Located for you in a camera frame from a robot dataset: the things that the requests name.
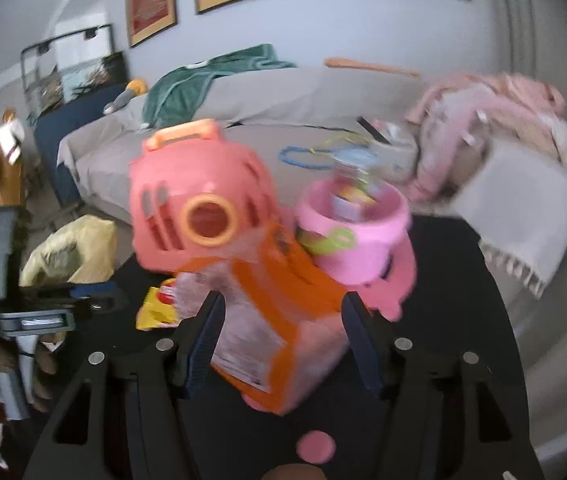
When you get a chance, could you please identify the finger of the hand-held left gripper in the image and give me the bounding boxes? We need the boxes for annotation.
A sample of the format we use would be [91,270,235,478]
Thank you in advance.
[18,281,130,313]

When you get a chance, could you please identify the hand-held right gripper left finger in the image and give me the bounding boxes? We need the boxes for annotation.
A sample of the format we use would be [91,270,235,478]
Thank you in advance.
[22,290,226,480]

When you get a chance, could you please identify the pile of pink clothes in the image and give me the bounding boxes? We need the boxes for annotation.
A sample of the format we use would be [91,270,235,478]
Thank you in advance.
[405,73,567,202]

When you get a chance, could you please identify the yellow snack packet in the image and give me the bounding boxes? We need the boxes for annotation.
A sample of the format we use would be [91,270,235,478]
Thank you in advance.
[135,279,185,332]

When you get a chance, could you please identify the green toy scoop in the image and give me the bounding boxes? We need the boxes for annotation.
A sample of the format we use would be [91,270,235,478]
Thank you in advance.
[297,226,355,257]

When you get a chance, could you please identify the yellow plastic bag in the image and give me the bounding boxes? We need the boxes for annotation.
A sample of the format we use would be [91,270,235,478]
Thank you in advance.
[18,214,119,287]

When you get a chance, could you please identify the orange and pink snack packet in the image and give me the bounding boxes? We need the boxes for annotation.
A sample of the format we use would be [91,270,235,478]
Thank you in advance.
[172,239,360,417]

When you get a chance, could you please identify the black-framed glass tank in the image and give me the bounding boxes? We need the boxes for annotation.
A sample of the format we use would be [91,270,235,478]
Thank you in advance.
[19,23,130,117]

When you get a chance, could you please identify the wooden stick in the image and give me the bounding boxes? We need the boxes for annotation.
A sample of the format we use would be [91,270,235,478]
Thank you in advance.
[323,56,421,79]

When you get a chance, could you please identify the blue and green cord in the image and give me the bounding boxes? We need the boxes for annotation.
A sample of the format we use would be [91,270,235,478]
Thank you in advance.
[278,131,380,172]

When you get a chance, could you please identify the pink plastic bucket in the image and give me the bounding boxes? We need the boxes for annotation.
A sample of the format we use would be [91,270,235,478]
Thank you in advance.
[295,176,413,287]

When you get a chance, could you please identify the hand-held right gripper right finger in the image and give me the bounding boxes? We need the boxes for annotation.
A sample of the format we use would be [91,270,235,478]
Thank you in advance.
[341,291,545,480]

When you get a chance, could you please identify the yellow and grey plush toy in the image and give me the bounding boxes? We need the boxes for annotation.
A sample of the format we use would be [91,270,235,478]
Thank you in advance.
[102,78,150,116]

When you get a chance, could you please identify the beige sofa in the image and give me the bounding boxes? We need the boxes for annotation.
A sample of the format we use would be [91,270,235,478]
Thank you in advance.
[55,66,464,227]

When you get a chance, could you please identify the clear plastic jar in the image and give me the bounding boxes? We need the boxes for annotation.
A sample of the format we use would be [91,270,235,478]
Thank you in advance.
[330,156,380,222]

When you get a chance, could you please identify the coral pink plastic carrier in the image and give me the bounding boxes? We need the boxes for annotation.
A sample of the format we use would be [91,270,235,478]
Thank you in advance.
[128,118,280,274]

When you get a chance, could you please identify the green towel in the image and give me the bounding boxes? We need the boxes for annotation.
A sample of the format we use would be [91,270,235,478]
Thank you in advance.
[140,43,297,129]

